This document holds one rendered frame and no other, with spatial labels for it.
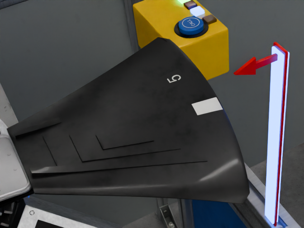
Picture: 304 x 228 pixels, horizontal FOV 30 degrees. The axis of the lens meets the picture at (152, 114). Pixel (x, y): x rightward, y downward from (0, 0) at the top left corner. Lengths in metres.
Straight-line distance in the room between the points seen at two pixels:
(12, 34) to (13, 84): 0.14
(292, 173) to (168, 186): 1.56
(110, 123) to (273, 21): 1.14
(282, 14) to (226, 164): 1.14
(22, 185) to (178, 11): 0.50
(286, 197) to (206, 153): 1.45
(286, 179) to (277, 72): 1.42
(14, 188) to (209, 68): 0.47
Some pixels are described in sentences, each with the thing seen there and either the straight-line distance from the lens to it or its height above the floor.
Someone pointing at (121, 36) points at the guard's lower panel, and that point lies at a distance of 1.45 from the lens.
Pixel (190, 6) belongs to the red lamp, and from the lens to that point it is 0.97.
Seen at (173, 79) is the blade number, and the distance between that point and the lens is 0.65.
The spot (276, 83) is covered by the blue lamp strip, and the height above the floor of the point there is 1.14.
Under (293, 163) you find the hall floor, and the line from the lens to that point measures 2.15.
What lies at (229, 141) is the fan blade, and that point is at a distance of 0.62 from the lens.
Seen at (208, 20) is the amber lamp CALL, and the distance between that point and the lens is 0.93.
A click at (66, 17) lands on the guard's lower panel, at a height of 0.88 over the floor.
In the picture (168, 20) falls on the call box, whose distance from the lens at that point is 0.95.
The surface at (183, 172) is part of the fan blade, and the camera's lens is 0.59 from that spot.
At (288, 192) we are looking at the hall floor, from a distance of 2.06.
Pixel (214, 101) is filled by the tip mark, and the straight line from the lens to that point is 0.65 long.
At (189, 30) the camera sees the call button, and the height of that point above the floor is 1.08.
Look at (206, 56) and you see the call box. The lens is 0.92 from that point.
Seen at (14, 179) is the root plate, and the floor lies 1.18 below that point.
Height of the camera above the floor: 1.59
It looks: 42 degrees down
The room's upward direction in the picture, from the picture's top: 8 degrees counter-clockwise
